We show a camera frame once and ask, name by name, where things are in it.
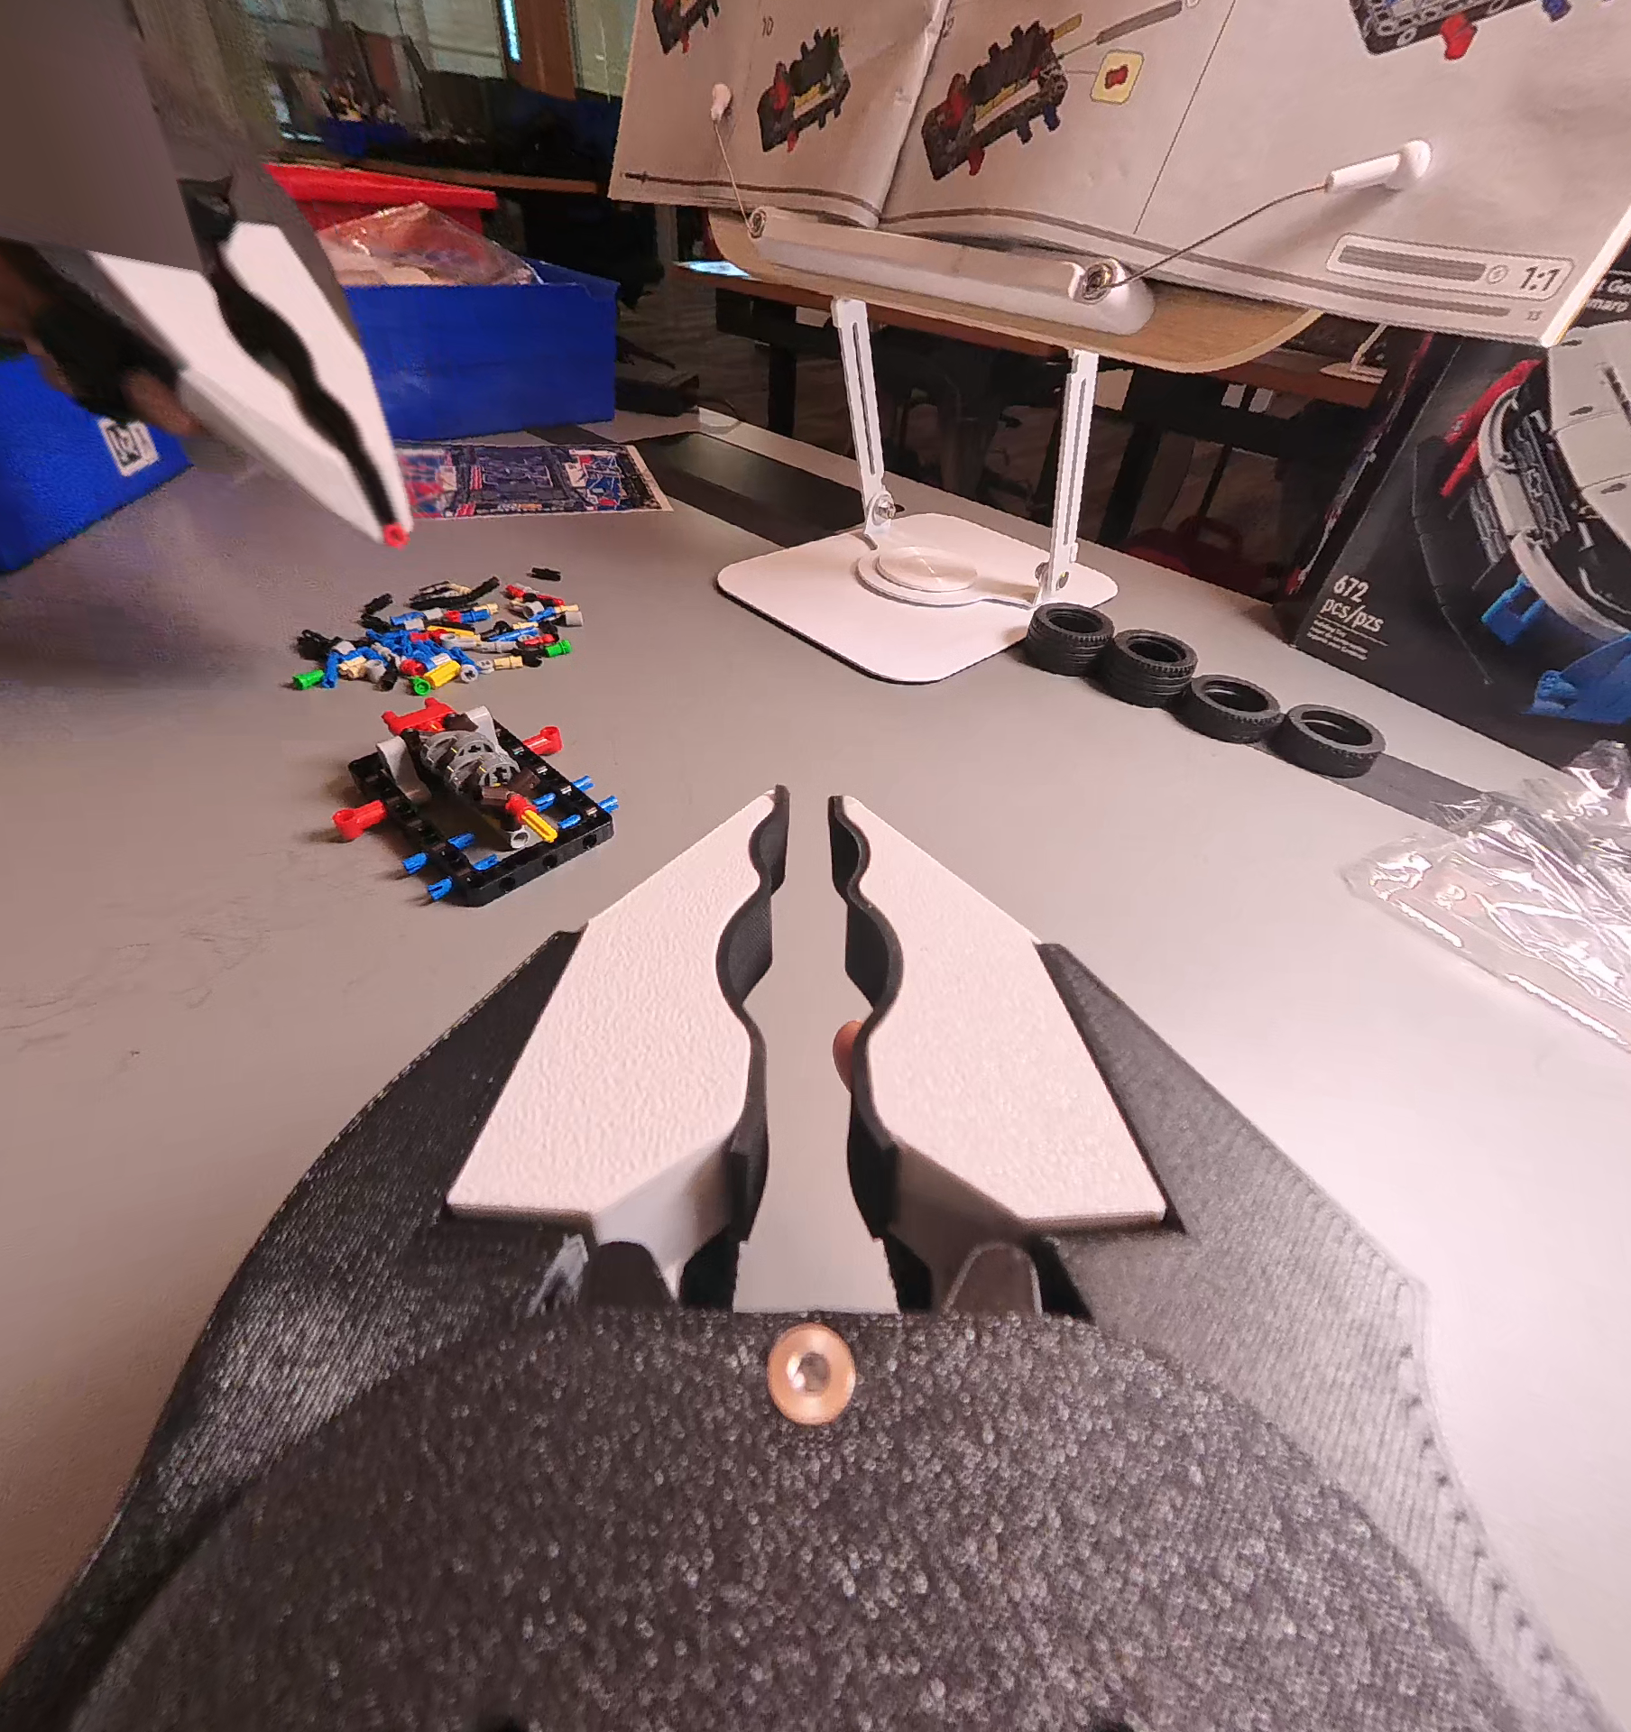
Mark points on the red storage bin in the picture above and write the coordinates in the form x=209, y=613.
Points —
x=356, y=187

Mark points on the yellow lego axle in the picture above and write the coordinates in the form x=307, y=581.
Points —
x=538, y=822

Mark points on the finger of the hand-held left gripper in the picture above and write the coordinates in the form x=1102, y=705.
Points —
x=301, y=312
x=221, y=365

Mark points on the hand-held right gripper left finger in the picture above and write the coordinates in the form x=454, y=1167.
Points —
x=613, y=1070

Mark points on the black rubber tire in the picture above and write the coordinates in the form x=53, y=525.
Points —
x=1327, y=743
x=1233, y=709
x=1074, y=639
x=1149, y=669

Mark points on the lego set box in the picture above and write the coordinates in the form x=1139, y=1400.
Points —
x=1438, y=448

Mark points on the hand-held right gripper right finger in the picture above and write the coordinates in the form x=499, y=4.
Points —
x=1006, y=1070

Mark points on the black lego frame assembly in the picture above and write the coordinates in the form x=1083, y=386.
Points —
x=478, y=799

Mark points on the white book stand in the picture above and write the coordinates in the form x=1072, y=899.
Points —
x=918, y=609

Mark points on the clear plastic bag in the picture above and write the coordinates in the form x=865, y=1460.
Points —
x=1547, y=893

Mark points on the pile of small lego pieces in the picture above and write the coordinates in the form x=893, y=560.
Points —
x=437, y=636

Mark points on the person's right hand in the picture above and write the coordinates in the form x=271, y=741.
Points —
x=844, y=1053

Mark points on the instruction booklet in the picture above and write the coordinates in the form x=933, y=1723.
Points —
x=1168, y=136

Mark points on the wooden table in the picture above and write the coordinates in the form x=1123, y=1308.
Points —
x=762, y=292

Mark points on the sticker sheet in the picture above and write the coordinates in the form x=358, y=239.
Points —
x=533, y=482

